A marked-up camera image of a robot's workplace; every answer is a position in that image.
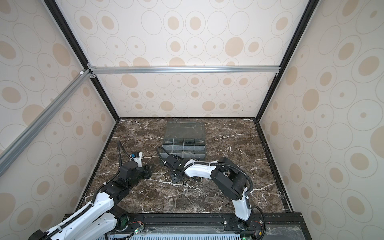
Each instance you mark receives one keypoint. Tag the horizontal aluminium rail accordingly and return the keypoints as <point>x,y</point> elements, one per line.
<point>185,70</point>

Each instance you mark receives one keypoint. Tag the clear plastic organizer box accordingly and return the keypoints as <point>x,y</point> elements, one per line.
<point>185,139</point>

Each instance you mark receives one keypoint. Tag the black corner post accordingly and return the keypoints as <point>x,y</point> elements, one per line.
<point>60,20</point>
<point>302,25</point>

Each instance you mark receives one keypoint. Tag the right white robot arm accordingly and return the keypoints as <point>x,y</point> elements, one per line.
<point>234,183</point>

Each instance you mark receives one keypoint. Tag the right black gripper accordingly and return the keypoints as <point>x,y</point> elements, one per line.
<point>173,180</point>

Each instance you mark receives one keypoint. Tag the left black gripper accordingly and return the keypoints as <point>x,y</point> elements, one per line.
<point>147,172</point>

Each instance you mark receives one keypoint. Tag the left black corner post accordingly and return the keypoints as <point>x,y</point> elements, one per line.
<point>60,20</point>

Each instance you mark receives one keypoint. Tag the right black corner post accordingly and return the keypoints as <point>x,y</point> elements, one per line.
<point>302,25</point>

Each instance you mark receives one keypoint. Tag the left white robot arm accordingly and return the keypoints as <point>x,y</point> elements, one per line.
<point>102,214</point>

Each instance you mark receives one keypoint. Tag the black base frame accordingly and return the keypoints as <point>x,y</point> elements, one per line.
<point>219,226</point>

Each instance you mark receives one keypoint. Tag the diagonal aluminium rail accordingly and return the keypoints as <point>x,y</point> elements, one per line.
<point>25,138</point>

